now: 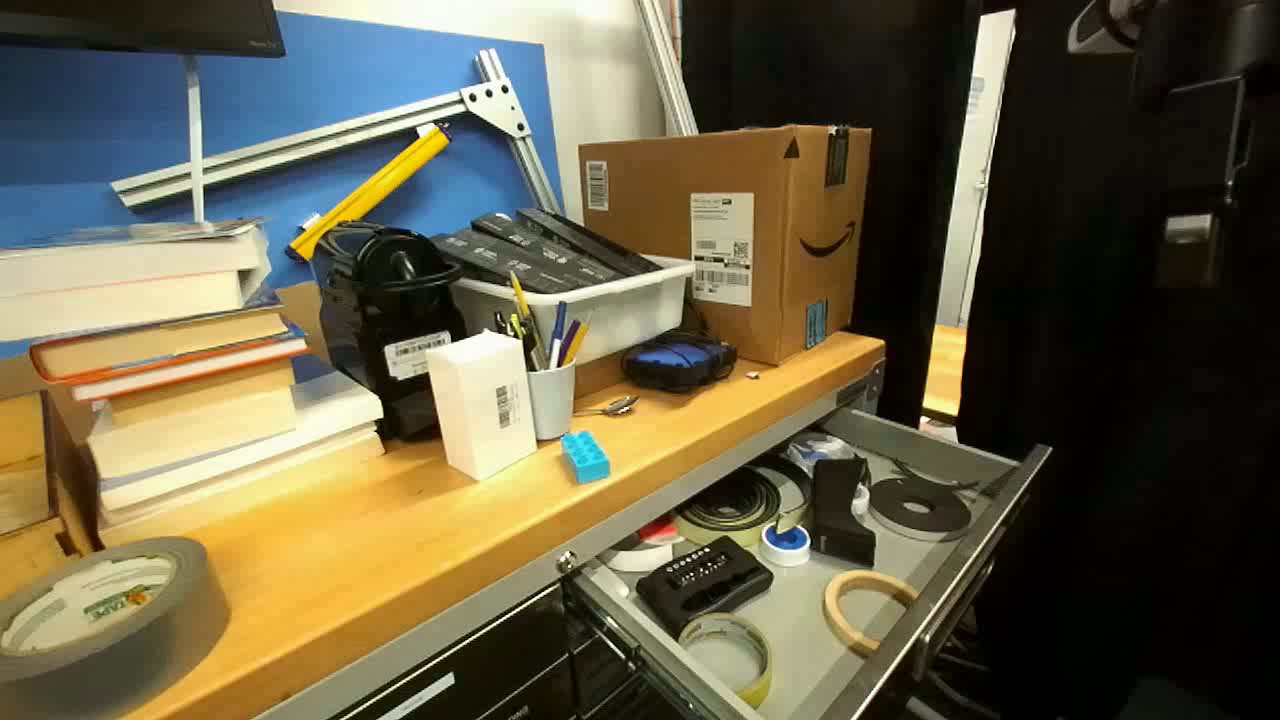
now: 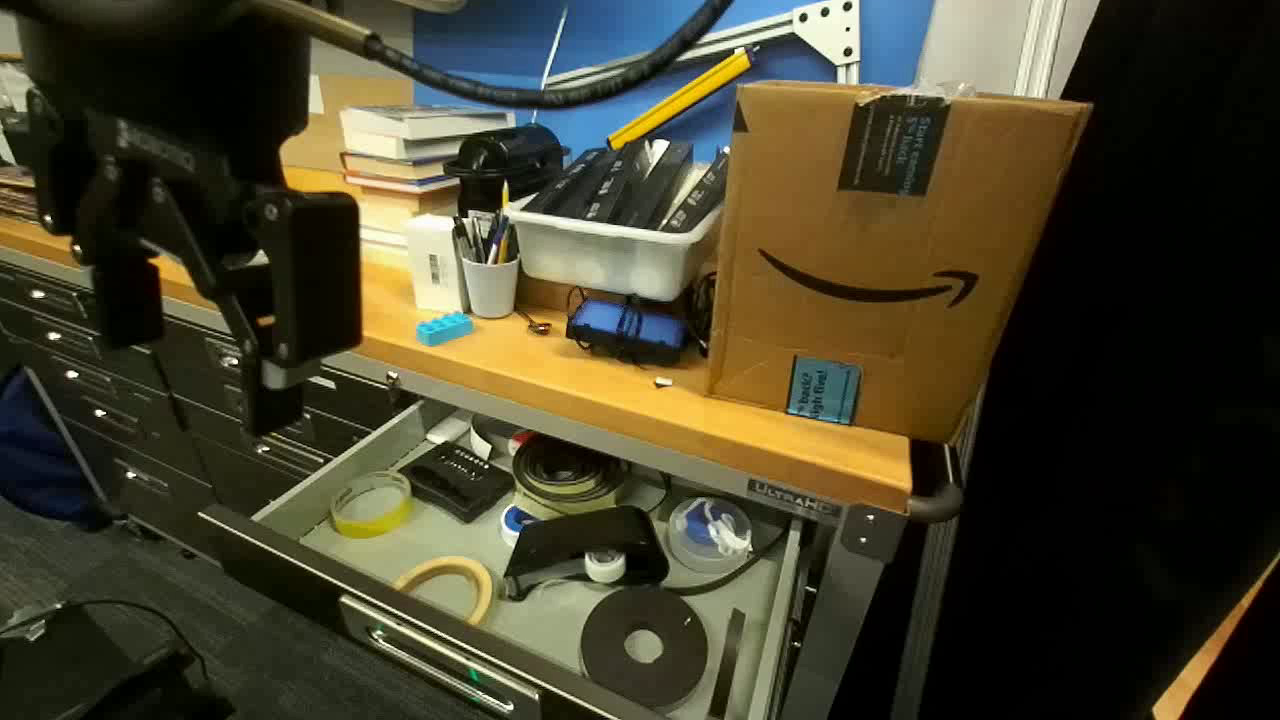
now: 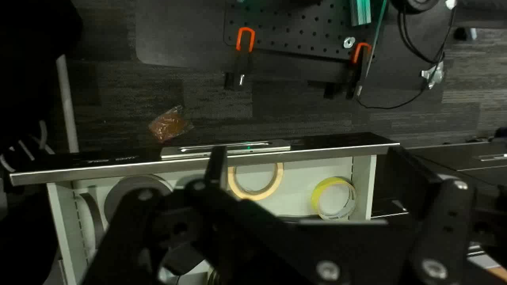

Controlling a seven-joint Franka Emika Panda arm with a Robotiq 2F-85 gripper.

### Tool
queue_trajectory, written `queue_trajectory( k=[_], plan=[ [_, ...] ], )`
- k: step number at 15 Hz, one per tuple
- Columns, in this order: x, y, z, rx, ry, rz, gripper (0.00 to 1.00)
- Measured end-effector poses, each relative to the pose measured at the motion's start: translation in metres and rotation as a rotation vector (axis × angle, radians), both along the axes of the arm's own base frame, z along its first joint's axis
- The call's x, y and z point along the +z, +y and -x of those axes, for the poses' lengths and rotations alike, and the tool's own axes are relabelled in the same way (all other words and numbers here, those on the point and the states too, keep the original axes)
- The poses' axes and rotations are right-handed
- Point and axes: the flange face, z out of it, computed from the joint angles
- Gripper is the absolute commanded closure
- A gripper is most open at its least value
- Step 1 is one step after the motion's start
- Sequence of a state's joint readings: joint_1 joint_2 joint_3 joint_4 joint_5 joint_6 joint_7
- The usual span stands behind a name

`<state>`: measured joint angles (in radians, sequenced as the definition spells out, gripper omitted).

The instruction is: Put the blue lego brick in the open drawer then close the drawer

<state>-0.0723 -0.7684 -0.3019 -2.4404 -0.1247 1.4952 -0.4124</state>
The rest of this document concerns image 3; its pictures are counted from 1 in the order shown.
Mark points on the yellow tape roll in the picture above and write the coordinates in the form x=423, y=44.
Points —
x=319, y=196

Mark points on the black perforated board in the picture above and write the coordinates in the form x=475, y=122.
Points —
x=295, y=24

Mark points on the white open drawer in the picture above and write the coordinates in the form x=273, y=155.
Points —
x=295, y=184

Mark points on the small silver nut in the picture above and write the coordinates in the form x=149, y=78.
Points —
x=349, y=41

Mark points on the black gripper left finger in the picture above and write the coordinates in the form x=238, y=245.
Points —
x=132, y=222

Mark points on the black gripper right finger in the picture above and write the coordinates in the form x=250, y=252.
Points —
x=448, y=222

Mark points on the thin green rod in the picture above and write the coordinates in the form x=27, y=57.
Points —
x=376, y=36

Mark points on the tan tape roll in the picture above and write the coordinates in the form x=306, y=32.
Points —
x=257, y=190

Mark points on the gray tape roll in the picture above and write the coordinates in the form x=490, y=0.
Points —
x=122, y=190

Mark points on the black flat base plate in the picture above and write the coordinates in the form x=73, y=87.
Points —
x=174, y=32

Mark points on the white pole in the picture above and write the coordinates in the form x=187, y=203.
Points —
x=67, y=104

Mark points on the brown crumpled wrapper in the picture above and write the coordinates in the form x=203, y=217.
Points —
x=168, y=125

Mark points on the crumpled silver foil tape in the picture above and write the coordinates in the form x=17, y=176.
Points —
x=434, y=73

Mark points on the green translucent block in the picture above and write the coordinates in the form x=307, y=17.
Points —
x=361, y=9

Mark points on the silver drawer slide rail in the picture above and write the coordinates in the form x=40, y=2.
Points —
x=227, y=149

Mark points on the orange black clamp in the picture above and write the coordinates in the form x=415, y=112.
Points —
x=244, y=52
x=358, y=63

